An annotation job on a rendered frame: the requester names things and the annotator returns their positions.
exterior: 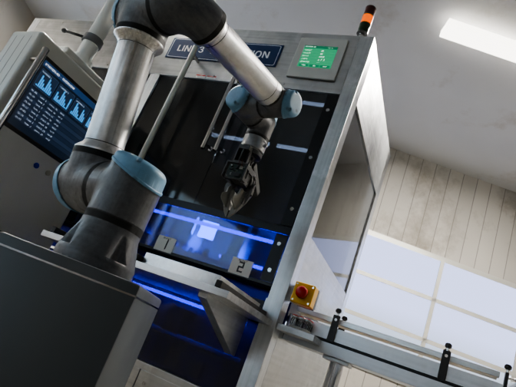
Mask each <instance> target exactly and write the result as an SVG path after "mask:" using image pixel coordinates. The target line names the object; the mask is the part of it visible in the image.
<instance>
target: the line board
mask: <svg viewBox="0 0 516 387"><path fill-rule="evenodd" d="M245 44H246V45H247V46H248V47H249V48H250V50H251V51H252V52H253V53H254V54H255V56H257V57H258V59H259V60H260V61H261V62H262V63H263V64H264V66H267V67H276V64H277V62H278V60H279V57H280V55H281V52H282V50H283V47H284V45H268V44H257V43H246V42H245ZM194 45H196V44H195V43H194V42H193V41H192V40H191V39H189V38H174V40H173V42H172V44H171V46H170V47H169V49H168V51H167V53H166V55H165V57H166V58H182V59H187V57H188V55H189V53H190V51H191V49H192V47H193V46H194ZM196 46H197V47H198V49H197V53H196V56H197V58H198V59H199V60H200V61H215V62H219V61H218V60H217V59H216V58H215V57H214V56H213V55H212V54H211V53H210V52H209V51H208V50H207V49H206V48H205V47H204V46H203V45H196Z"/></svg>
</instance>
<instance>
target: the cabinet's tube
mask: <svg viewBox="0 0 516 387"><path fill-rule="evenodd" d="M114 2H115V0H107V1H106V2H105V4H104V6H103V8H102V9H101V11H100V13H99V14H98V16H97V17H96V19H95V21H94V23H93V25H92V26H91V28H90V29H89V31H88V32H85V33H84V35H80V34H78V33H75V32H72V31H69V30H67V29H66V28H62V29H61V31H62V32H63V33H66V32H67V33H69V34H72V35H76V36H78V37H81V38H82V39H81V40H82V43H81V44H80V46H79V48H78V50H77V51H75V52H74V53H75V54H76V55H77V56H78V57H79V58H80V59H81V60H82V61H83V62H84V63H85V64H86V65H87V66H88V67H89V68H90V69H91V68H92V67H93V64H92V59H93V58H94V56H95V55H96V53H97V51H100V50H101V48H102V46H103V44H104V43H103V40H104V39H105V37H106V35H107V34H108V32H109V30H110V29H111V26H112V25H113V24H114V21H112V19H111V11H112V7H113V4H114Z"/></svg>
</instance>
